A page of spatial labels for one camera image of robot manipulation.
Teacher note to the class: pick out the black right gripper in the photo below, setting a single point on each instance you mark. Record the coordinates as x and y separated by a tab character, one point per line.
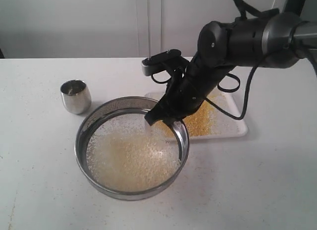
185	95

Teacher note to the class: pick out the round steel mesh sieve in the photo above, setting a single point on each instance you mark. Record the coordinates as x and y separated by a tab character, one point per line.
109	110

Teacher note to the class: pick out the stainless steel cup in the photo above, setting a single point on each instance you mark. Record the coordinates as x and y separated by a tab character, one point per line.
75	96

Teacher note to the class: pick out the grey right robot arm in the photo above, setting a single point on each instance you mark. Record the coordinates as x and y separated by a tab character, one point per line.
275	40

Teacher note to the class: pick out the sieved yellow millet pile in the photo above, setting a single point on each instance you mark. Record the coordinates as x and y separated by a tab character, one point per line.
205	122

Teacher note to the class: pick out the white plastic tray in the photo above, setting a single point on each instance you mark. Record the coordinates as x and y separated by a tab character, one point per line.
237	128

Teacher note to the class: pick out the white cabinet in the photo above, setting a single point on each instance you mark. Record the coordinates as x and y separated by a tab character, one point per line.
105	28

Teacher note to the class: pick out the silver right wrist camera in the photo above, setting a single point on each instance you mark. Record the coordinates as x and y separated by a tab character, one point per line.
168	61

